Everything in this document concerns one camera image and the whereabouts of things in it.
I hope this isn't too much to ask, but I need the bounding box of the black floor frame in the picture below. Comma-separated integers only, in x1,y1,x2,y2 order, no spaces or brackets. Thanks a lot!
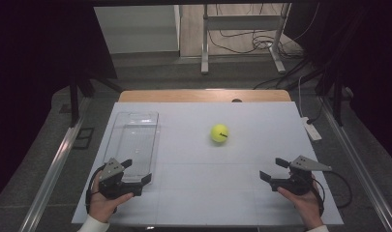
72,127,96,151

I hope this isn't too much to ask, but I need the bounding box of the white power strip cable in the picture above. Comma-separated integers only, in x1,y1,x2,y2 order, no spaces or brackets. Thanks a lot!
297,75,307,119

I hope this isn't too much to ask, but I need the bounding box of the clear plastic container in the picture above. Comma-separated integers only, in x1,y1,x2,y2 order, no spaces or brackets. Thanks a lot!
103,110,161,186

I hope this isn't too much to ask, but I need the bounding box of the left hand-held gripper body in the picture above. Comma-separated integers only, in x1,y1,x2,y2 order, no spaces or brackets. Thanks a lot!
98,157,144,200

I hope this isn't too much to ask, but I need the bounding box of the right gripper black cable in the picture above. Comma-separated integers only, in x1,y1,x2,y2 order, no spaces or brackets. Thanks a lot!
312,170,353,218

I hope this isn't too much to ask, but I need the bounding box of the white board mat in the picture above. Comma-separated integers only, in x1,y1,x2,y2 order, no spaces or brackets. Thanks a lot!
71,101,345,226

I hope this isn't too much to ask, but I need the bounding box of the aluminium rail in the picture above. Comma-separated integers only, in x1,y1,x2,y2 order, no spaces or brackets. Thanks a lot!
18,96,92,232
318,96,392,232

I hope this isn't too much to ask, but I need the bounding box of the white cabinet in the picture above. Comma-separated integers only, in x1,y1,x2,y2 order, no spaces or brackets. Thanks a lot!
93,4,182,55

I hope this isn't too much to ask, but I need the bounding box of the tangle of black cables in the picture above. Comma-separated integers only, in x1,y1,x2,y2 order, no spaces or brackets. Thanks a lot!
207,29,305,60

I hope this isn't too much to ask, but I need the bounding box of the yellow tennis ball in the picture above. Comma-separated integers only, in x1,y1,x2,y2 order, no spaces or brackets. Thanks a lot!
210,123,230,144

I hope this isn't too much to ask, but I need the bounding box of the black plug cable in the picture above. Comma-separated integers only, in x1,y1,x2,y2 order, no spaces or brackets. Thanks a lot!
307,96,325,126

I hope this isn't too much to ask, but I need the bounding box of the person's right hand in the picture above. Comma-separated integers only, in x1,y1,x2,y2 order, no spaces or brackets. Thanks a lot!
277,179,324,231

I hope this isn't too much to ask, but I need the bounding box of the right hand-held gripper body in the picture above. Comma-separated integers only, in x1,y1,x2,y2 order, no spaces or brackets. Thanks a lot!
269,155,333,197

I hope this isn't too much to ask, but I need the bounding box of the white power strip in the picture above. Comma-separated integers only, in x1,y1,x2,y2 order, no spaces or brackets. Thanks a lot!
300,116,323,142

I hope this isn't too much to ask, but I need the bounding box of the black metal stand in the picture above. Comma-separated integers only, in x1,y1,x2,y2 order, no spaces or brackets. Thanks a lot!
68,74,124,128
314,69,347,128

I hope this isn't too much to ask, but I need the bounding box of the grey metal desk frame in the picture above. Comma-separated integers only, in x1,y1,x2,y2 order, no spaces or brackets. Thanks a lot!
200,3,292,76

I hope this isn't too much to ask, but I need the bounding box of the person's left hand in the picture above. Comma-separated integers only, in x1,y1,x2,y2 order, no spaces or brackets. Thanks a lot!
87,188,136,224

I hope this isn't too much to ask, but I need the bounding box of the black curtain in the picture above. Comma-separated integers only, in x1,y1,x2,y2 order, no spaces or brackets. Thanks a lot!
284,0,392,168
0,0,119,207

